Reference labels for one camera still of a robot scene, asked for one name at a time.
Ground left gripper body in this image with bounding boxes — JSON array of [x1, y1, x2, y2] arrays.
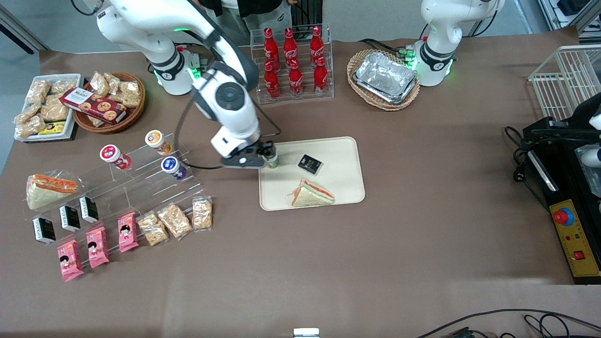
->
[[570, 92, 601, 142]]

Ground purple gum bottle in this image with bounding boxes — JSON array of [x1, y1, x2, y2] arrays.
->
[[161, 156, 188, 181]]

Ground beige plastic tray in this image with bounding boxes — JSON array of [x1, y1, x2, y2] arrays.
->
[[258, 136, 366, 212]]

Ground orange gum bottle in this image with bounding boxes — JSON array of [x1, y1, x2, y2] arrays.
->
[[145, 130, 173, 156]]

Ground red gum bottle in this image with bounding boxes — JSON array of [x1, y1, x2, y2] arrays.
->
[[100, 144, 132, 170]]

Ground white rectangular plastic tray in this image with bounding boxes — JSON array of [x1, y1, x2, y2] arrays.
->
[[14, 74, 84, 142]]

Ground black snack packet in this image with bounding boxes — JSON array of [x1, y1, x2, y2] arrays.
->
[[298, 154, 324, 176]]

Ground black control box yellow panel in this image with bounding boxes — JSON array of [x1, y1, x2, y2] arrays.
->
[[524, 136, 601, 285]]

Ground red cola bottle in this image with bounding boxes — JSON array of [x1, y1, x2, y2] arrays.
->
[[263, 61, 281, 100], [263, 28, 281, 71], [283, 28, 300, 70], [288, 59, 304, 98], [309, 26, 325, 66], [313, 56, 329, 96]]

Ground wrapped triangle sandwich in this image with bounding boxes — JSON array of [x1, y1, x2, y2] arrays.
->
[[285, 177, 335, 208], [26, 173, 86, 210]]

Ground clear cracker packet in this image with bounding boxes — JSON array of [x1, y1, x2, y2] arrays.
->
[[156, 202, 193, 240], [192, 196, 213, 230], [137, 211, 170, 247]]

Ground clear acrylic bottle rack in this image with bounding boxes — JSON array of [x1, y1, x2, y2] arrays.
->
[[250, 23, 335, 105]]

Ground clear acrylic stepped stand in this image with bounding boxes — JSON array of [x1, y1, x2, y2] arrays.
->
[[77, 133, 206, 233], [23, 171, 141, 272]]

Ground dark brown wicker basket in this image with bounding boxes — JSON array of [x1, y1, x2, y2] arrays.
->
[[73, 72, 146, 134]]

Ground light wicker basket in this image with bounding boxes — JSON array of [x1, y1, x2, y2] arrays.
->
[[347, 49, 421, 111]]

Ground standing person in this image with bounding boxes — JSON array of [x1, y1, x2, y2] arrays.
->
[[195, 0, 299, 37]]

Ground stack of foil trays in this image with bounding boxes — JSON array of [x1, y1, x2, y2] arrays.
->
[[353, 52, 419, 105]]

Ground pink snack packet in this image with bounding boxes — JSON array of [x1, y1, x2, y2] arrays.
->
[[86, 226, 110, 269], [117, 212, 139, 253], [57, 239, 85, 282]]

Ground red cookie box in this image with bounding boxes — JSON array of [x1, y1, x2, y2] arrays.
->
[[60, 87, 127, 124]]

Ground black and white small box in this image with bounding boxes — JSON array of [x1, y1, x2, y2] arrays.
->
[[59, 205, 81, 232], [79, 196, 100, 223], [32, 216, 56, 245]]

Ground black power cable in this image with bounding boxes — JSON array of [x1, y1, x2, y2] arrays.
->
[[504, 126, 551, 213]]

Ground white wire basket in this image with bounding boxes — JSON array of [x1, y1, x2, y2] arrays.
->
[[528, 45, 601, 123]]

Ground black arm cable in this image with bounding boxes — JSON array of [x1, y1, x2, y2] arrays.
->
[[174, 92, 283, 170]]

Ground black cables at arm base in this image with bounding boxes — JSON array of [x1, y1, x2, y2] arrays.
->
[[359, 38, 415, 60]]

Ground black floor cable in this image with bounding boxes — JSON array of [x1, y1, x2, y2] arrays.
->
[[416, 308, 601, 338]]

